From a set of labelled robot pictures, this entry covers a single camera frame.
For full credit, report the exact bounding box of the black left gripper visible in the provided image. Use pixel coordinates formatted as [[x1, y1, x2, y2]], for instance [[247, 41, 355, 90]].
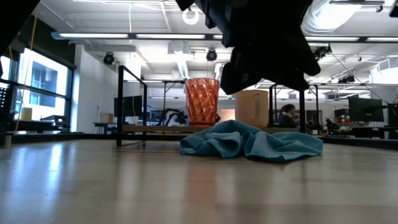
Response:
[[175, 0, 321, 96]]

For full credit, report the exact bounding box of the small peach mug with handle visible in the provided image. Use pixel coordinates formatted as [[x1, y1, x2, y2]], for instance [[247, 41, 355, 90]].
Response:
[[234, 89, 270, 129]]

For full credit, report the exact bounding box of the red faceted plastic cup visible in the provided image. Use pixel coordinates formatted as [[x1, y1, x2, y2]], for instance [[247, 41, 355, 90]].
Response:
[[185, 77, 220, 128]]

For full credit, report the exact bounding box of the black-framed wooden shelf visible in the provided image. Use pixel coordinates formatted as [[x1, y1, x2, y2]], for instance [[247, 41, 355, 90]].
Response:
[[116, 65, 307, 147]]

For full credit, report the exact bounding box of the seated person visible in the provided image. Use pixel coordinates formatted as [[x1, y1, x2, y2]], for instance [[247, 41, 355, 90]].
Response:
[[278, 104, 301, 128]]

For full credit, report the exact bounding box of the teal cloth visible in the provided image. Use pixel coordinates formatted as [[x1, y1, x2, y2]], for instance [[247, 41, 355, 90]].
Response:
[[179, 119, 324, 164]]

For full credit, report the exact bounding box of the wide dark computer monitor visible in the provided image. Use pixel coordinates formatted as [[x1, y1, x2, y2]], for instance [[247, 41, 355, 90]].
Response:
[[348, 98, 385, 123]]

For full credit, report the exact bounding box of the cardboard box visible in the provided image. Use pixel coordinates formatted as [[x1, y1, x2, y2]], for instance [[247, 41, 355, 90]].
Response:
[[98, 112, 114, 124]]

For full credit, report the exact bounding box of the black aluminium rig frame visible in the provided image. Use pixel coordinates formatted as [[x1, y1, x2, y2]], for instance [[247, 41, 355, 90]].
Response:
[[0, 32, 398, 150]]

